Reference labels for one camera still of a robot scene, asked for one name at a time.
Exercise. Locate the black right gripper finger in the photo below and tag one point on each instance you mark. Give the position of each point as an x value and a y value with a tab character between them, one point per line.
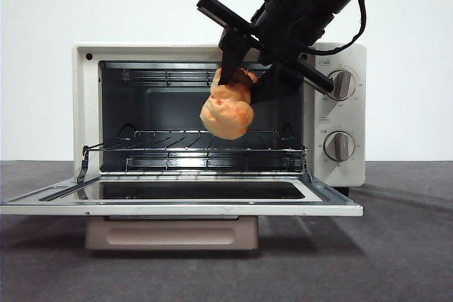
233	54
276	86

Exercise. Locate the orange bread loaf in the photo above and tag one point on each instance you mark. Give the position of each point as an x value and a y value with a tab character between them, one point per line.
230	114

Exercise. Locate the cream oven knob brown grip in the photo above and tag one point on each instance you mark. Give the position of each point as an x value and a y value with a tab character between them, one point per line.
345	84
339	146

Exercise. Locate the white Toshiba toaster oven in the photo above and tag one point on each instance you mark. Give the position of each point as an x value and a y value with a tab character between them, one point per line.
85	104

